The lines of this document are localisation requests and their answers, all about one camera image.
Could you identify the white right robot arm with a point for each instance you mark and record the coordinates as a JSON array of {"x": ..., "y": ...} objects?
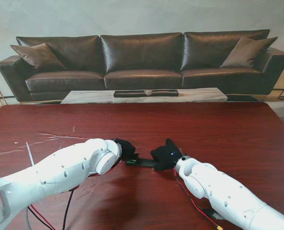
[{"x": 221, "y": 189}]

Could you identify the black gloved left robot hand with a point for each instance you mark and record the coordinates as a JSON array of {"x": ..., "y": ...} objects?
[{"x": 127, "y": 149}]

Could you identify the white zip tie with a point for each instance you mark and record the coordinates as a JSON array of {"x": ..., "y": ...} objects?
[{"x": 30, "y": 154}]

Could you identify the black decorative tray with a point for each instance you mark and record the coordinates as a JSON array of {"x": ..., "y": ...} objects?
[{"x": 132, "y": 94}]

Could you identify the clear glass ball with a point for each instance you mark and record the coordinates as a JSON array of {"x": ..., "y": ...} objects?
[{"x": 148, "y": 92}]

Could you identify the white marble coffee table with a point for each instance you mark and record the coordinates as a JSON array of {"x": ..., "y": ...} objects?
[{"x": 89, "y": 96}]

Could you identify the brown throw cushion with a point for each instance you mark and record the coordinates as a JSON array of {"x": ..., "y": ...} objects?
[
  {"x": 36, "y": 57},
  {"x": 248, "y": 54}
]

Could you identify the black remote control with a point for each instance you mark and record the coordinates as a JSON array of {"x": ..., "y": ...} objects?
[{"x": 145, "y": 163}]

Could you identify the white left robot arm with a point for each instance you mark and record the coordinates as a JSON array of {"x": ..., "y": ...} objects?
[{"x": 60, "y": 172}]

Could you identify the dark brown leather sofa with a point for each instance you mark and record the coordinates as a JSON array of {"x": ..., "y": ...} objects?
[{"x": 142, "y": 56}]

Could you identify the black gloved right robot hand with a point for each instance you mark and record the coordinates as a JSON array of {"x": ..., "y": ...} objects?
[{"x": 166, "y": 155}]

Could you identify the gold metal side table frame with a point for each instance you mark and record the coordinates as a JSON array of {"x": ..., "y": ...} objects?
[{"x": 3, "y": 97}]

